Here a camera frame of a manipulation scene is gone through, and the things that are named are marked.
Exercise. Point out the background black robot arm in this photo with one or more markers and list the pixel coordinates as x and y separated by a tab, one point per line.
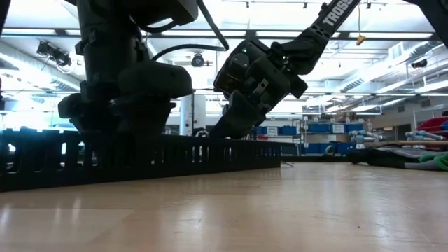
201	133

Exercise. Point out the black round ceiling camera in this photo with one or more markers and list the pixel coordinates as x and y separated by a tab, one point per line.
197	60

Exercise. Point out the black aluminium table frame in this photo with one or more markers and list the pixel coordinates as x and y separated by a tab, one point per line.
315	158

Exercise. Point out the black mounted camera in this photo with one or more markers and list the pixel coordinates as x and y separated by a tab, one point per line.
56	54

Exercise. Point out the blue storage bins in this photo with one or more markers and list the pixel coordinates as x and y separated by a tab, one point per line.
318	128

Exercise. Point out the black ceiling fixture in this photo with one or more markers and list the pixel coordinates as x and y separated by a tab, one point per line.
419	63

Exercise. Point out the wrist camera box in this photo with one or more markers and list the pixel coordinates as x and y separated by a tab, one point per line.
164	10
231	75

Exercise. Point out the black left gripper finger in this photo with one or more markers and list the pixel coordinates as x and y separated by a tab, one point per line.
143	117
94	125

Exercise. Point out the red storage bin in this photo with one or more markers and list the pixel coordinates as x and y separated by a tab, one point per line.
432	124

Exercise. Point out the white building column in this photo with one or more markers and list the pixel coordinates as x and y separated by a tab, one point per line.
192	115

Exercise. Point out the wooden workbench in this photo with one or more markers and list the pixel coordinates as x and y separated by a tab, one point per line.
402	143

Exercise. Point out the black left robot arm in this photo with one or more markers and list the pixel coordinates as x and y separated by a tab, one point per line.
105	52

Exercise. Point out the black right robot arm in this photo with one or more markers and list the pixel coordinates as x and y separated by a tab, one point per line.
329	21

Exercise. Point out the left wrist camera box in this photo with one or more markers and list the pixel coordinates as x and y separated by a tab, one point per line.
164	10

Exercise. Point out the grey blue rolled tube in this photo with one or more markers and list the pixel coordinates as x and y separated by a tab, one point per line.
423	135
364	134

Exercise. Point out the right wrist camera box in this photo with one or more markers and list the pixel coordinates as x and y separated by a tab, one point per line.
231	75

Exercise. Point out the long light bar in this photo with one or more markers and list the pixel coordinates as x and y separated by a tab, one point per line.
385	35

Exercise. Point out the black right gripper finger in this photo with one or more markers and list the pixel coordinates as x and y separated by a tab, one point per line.
238	119

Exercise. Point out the yellow hanging pendant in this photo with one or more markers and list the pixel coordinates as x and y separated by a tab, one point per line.
360	38

